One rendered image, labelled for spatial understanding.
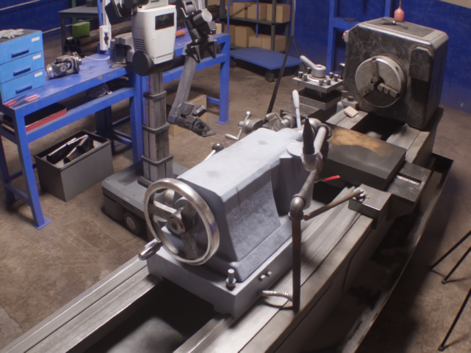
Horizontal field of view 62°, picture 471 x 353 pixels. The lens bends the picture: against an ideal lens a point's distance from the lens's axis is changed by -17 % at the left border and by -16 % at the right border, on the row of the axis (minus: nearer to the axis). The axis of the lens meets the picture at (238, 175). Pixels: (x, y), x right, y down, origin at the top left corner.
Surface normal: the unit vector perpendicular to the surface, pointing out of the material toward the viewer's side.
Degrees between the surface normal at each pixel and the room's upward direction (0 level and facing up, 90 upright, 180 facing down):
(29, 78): 90
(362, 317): 0
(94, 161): 90
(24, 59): 90
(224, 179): 0
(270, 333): 0
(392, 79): 90
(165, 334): 17
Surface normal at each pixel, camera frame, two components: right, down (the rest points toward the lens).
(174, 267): -0.58, 0.40
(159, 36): 0.78, 0.33
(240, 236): 0.77, 0.00
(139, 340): -0.09, -0.75
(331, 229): 0.03, -0.86
